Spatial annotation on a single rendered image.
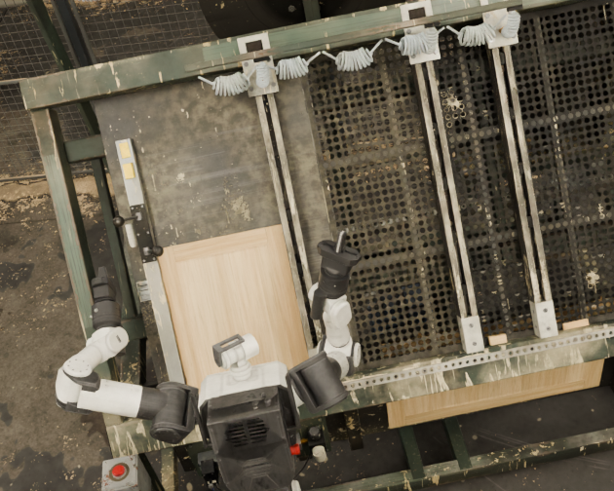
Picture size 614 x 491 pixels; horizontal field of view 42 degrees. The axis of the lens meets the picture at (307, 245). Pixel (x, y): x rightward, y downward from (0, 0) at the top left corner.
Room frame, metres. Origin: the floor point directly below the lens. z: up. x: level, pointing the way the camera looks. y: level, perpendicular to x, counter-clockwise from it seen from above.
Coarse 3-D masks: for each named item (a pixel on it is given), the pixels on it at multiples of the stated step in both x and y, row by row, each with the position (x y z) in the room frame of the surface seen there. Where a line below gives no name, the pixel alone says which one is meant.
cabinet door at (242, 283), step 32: (160, 256) 2.00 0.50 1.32; (192, 256) 1.99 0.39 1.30; (224, 256) 1.98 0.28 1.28; (256, 256) 1.97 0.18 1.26; (192, 288) 1.92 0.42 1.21; (224, 288) 1.91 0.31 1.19; (256, 288) 1.90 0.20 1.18; (288, 288) 1.88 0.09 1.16; (192, 320) 1.86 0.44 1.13; (224, 320) 1.85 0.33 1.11; (256, 320) 1.83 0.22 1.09; (288, 320) 1.82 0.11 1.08; (192, 352) 1.79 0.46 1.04; (288, 352) 1.75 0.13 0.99; (192, 384) 1.72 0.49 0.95
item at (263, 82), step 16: (240, 48) 2.31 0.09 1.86; (272, 64) 2.27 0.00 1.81; (256, 80) 2.18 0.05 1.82; (272, 80) 2.24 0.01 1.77; (256, 96) 2.24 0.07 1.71; (272, 96) 2.24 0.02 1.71; (272, 112) 2.21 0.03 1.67; (272, 128) 2.21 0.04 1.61; (272, 144) 2.17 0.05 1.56; (272, 160) 2.11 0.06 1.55; (272, 176) 2.08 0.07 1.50; (288, 176) 2.08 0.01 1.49; (288, 192) 2.04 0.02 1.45; (288, 208) 2.03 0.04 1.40; (288, 224) 2.01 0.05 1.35; (288, 240) 1.95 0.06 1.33; (288, 256) 1.91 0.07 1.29; (304, 256) 1.91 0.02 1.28; (304, 272) 1.88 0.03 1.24; (304, 288) 1.87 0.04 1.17; (304, 304) 1.81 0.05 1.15; (304, 320) 1.78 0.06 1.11; (320, 336) 1.74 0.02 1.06
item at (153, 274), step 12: (132, 144) 2.24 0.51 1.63; (120, 156) 2.20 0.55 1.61; (132, 156) 2.20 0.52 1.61; (132, 180) 2.15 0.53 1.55; (132, 192) 2.13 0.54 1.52; (132, 204) 2.10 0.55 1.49; (144, 204) 2.10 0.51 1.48; (144, 264) 1.98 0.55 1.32; (156, 264) 1.97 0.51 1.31; (156, 276) 1.95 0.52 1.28; (156, 288) 1.92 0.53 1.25; (156, 300) 1.90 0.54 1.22; (156, 312) 1.87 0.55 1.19; (168, 312) 1.87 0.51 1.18; (168, 324) 1.84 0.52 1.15; (168, 336) 1.82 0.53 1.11; (168, 348) 1.79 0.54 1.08; (168, 360) 1.77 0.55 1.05; (180, 360) 1.77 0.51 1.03; (168, 372) 1.74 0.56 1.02; (180, 372) 1.74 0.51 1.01
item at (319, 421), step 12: (312, 420) 1.59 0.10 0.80; (324, 420) 1.59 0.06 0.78; (300, 432) 1.58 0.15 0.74; (312, 432) 1.54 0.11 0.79; (324, 432) 1.59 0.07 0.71; (192, 444) 1.58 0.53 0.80; (300, 444) 1.54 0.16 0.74; (312, 444) 1.52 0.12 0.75; (324, 444) 1.52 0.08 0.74; (192, 456) 1.58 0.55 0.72; (204, 456) 1.56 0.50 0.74; (300, 456) 1.58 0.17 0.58; (324, 456) 1.53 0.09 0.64; (204, 468) 1.50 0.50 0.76; (216, 468) 1.58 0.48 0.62; (216, 480) 1.48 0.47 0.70
